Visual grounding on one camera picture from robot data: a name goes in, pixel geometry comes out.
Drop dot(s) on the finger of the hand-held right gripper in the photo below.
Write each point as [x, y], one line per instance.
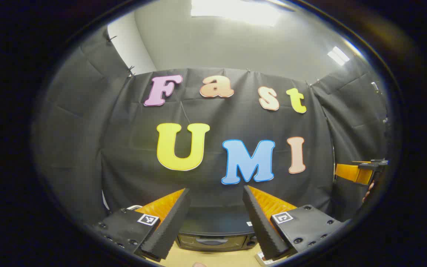
[350, 172]

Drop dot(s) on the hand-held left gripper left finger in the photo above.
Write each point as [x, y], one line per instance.
[174, 222]

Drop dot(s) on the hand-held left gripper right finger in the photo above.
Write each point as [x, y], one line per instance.
[260, 222]

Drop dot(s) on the black electric oven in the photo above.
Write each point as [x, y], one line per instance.
[213, 222]

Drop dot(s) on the white ribbed plate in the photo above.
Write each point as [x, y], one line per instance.
[262, 260]

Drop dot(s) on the black backdrop cloth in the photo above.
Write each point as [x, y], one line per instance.
[124, 148]

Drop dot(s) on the rectangular ceiling light panel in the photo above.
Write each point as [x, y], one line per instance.
[235, 11]
[338, 55]

